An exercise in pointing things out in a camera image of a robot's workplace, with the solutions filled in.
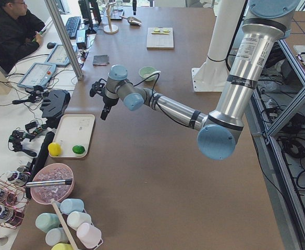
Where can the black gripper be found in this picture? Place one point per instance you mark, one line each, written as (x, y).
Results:
(108, 101)

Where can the white ceramic spoon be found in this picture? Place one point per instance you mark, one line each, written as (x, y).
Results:
(152, 74)

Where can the mint green bowl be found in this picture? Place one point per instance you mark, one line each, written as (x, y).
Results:
(146, 71)

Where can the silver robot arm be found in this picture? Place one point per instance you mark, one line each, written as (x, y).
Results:
(243, 37)

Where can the pink bowl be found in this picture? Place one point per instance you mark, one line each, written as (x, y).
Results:
(56, 171)

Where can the cream rabbit tray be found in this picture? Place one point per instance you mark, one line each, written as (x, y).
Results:
(74, 129)

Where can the grey folded cloth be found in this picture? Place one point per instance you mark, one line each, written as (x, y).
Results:
(100, 60)

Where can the green lime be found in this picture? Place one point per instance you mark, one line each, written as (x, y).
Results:
(78, 149)

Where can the yellow lemon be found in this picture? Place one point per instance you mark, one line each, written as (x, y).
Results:
(54, 149)

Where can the upper teach pendant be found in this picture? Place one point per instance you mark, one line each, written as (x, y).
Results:
(58, 56)

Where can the teach pendant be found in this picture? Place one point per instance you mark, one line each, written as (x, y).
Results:
(38, 75)
(58, 56)

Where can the black power strip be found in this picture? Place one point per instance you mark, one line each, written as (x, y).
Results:
(39, 162)

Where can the lower teach pendant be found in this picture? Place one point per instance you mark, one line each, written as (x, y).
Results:
(38, 75)

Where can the wooden cup tree stand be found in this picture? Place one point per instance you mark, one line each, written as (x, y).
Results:
(109, 28)

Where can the bamboo cutting board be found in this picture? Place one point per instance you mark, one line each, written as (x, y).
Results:
(160, 41)

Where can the black computer mouse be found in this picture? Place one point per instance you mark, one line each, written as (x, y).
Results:
(51, 45)

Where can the yellow plastic knife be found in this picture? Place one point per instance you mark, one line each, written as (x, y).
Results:
(162, 33)

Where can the black keyboard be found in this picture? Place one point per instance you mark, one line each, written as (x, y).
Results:
(72, 26)

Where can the steel scoop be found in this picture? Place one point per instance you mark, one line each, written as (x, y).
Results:
(133, 21)

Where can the black monitor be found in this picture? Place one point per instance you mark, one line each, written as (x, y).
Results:
(91, 15)

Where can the blue plastic cup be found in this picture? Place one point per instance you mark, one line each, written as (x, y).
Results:
(71, 204)

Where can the white plastic cup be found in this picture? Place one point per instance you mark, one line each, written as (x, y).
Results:
(76, 218)

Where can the seated person black jacket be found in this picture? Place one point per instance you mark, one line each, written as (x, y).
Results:
(19, 33)

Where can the green plastic cup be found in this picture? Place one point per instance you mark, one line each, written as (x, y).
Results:
(47, 221)

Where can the pink plastic cup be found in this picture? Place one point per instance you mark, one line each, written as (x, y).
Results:
(89, 235)

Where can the grey-blue plastic cup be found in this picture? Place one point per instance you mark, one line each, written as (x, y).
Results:
(55, 236)

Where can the yellow plastic cup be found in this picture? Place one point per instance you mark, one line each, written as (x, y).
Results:
(62, 246)

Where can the aluminium frame post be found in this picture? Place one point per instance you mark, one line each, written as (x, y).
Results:
(60, 28)

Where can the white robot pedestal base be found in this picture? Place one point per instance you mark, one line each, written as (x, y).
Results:
(213, 73)

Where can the copper wire bottle rack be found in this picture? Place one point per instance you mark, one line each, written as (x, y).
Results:
(13, 204)

